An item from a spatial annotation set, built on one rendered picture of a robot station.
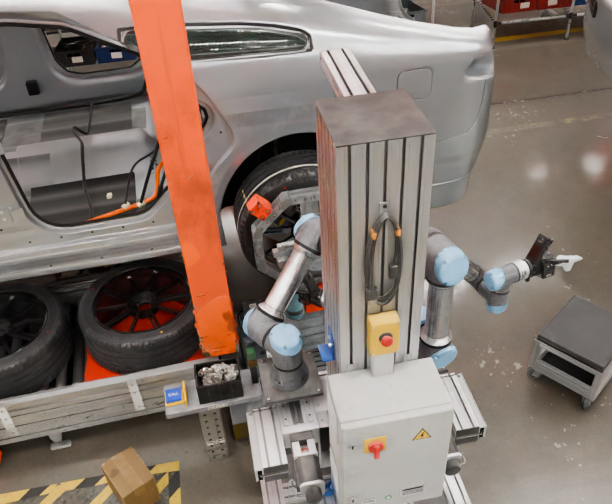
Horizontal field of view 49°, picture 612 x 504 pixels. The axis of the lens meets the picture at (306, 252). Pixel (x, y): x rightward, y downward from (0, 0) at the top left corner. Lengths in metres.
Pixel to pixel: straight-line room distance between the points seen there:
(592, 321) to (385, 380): 1.83
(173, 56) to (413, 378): 1.29
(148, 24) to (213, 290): 1.15
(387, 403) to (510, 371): 1.87
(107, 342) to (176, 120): 1.36
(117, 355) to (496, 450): 1.89
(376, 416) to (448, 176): 1.80
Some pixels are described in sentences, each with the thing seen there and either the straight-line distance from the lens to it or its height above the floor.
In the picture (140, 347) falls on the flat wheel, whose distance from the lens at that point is 3.36.
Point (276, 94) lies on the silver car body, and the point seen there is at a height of 1.52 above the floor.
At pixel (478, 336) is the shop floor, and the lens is 3.98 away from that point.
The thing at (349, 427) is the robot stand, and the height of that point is 1.23.
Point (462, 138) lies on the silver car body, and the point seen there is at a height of 1.14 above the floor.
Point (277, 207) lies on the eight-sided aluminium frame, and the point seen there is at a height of 1.08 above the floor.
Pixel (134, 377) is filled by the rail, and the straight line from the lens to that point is 3.36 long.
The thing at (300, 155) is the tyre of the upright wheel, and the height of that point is 1.18.
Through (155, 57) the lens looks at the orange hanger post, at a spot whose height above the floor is 1.96.
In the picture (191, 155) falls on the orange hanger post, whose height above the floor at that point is 1.58.
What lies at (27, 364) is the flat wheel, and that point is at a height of 0.47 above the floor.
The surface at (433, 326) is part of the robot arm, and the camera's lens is 2.40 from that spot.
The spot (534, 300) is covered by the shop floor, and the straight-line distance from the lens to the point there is 4.27.
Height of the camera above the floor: 2.83
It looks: 39 degrees down
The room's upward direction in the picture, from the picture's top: 4 degrees counter-clockwise
